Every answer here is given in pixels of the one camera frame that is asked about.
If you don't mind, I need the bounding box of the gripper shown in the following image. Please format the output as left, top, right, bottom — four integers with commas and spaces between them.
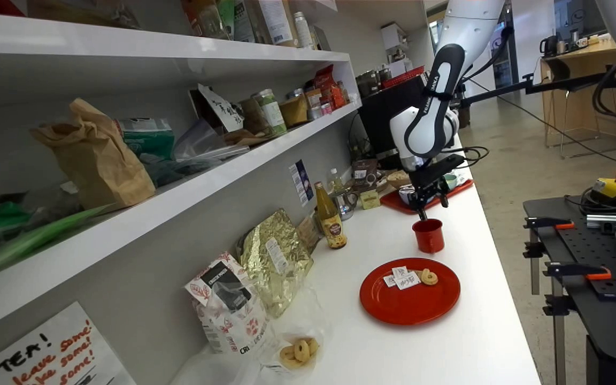
409, 170, 451, 221

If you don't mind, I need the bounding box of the red mug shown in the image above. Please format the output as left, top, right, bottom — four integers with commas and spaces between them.
412, 218, 445, 254

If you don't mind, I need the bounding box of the red plate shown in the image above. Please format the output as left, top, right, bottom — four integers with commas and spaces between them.
359, 258, 461, 326

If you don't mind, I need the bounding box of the red tray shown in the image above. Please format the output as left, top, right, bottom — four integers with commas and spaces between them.
380, 179, 475, 215

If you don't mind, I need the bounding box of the woven basket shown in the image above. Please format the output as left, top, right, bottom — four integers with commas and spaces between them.
385, 170, 412, 189

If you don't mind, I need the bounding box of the small yellow box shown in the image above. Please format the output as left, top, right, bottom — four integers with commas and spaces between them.
359, 189, 382, 211

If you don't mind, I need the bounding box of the brown box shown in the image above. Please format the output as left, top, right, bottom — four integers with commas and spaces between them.
351, 158, 379, 186

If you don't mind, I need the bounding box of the metal pitcher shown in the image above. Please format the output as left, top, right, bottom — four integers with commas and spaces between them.
334, 187, 360, 221

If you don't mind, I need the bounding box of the black coffee machine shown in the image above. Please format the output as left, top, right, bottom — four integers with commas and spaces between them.
358, 75, 429, 170

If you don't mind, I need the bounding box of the amber bottle with yellow cap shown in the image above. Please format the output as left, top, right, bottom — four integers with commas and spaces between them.
314, 181, 348, 250

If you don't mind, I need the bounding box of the black orange clamp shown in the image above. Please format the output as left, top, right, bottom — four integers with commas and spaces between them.
523, 216, 576, 231
543, 263, 613, 282

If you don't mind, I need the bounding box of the small brown packet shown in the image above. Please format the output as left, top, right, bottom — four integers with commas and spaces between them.
296, 213, 320, 253

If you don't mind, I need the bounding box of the printed paper note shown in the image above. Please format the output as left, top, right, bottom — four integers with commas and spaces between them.
288, 159, 315, 207

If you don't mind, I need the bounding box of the row of dark jars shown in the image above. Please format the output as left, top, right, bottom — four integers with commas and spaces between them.
356, 68, 392, 98

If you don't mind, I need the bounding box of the red packet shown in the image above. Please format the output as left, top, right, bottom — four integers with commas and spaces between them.
313, 65, 347, 111

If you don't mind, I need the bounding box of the small brown bag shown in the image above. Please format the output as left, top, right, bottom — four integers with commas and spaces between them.
279, 96, 309, 128

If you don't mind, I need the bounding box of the gold foil bag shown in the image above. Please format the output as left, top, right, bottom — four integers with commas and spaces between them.
239, 208, 314, 319

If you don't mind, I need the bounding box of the silver metal bar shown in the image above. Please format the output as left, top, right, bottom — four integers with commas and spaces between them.
586, 213, 616, 232

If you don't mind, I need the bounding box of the jar with green label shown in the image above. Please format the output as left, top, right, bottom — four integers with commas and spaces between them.
251, 88, 288, 136

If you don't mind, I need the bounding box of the black kettle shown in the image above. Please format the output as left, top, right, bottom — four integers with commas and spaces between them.
539, 35, 560, 58

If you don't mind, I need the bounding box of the wooden table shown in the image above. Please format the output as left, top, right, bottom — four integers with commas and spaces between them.
540, 37, 616, 159

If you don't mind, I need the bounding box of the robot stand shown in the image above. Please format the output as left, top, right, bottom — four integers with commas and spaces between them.
522, 195, 616, 385

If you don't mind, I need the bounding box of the white red printed bag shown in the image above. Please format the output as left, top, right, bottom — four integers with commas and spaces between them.
183, 252, 272, 357

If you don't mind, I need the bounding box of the black white paper bag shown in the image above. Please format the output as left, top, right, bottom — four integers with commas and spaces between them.
188, 83, 245, 135

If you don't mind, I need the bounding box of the clear plastic bag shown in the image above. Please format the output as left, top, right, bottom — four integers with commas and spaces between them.
171, 118, 251, 163

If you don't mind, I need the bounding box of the row of boxes and bottles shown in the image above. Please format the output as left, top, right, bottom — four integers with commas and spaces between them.
181, 0, 333, 51

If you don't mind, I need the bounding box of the green white packet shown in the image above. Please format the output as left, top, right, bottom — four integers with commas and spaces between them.
114, 117, 176, 162

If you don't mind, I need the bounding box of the brown paper bag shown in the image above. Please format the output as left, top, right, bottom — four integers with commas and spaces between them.
29, 97, 157, 211

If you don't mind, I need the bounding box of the handwritten paper sign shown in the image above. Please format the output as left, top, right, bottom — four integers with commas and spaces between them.
0, 301, 137, 385

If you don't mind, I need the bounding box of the heap of green plastic bags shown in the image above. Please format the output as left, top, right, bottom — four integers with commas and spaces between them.
0, 184, 113, 287

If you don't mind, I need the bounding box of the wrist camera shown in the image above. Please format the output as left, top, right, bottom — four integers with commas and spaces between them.
410, 153, 467, 181

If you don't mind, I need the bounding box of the red wire basket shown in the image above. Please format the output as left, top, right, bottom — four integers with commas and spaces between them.
381, 65, 427, 89

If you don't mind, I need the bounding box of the coil of black cable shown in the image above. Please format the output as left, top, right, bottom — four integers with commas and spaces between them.
564, 186, 616, 215

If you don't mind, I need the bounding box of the clear bag of ring cookies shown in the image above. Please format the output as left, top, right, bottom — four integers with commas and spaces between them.
260, 289, 332, 376

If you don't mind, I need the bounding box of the white wall shelf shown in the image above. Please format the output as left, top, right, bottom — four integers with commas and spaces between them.
0, 11, 363, 341

